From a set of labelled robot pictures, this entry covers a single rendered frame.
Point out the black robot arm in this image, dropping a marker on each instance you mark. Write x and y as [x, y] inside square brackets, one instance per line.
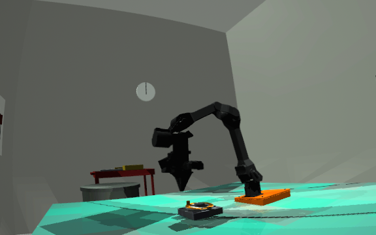
[230, 116]

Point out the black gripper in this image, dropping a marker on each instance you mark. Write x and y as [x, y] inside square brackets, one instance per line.
[181, 170]

